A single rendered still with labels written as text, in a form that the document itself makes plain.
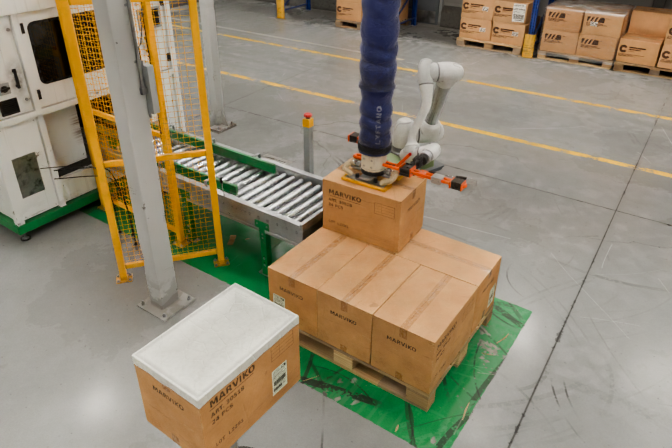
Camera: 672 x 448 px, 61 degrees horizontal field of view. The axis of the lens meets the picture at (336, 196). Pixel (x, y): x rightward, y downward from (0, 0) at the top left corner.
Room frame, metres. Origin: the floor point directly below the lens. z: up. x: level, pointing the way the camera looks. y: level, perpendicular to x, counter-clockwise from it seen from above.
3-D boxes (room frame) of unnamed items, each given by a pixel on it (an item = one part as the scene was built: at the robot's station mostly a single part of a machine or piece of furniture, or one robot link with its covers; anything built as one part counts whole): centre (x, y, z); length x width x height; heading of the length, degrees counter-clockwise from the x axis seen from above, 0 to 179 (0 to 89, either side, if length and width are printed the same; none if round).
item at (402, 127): (4.15, -0.53, 1.01); 0.18 x 0.16 x 0.22; 101
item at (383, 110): (3.48, -0.26, 1.68); 0.22 x 0.22 x 1.04
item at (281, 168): (4.64, 0.82, 0.50); 2.31 x 0.05 x 0.19; 55
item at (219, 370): (1.87, 0.50, 0.82); 0.60 x 0.40 x 0.40; 144
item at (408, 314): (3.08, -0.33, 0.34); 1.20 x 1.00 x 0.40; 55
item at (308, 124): (4.44, 0.24, 0.50); 0.07 x 0.07 x 1.00; 55
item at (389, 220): (3.49, -0.27, 0.74); 0.60 x 0.40 x 0.40; 58
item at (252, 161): (4.79, 1.15, 0.60); 1.60 x 0.10 x 0.09; 55
